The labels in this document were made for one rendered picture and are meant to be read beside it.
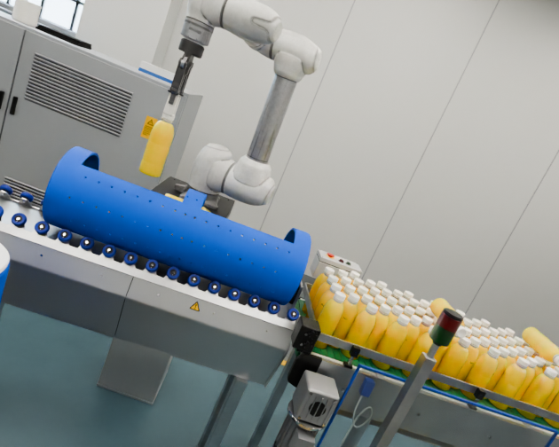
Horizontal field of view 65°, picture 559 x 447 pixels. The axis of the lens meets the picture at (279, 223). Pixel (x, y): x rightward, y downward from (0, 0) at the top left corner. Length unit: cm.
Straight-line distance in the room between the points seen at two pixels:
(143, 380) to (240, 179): 114
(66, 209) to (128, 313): 41
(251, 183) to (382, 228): 268
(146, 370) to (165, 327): 77
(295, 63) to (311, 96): 233
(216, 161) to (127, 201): 64
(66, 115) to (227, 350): 211
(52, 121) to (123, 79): 56
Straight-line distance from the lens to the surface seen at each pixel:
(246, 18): 140
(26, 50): 340
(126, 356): 241
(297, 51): 191
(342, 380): 165
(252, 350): 167
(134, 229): 151
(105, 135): 320
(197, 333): 165
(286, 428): 163
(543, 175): 491
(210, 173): 203
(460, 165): 456
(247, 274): 152
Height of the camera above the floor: 163
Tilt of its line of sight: 14 degrees down
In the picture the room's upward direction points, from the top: 23 degrees clockwise
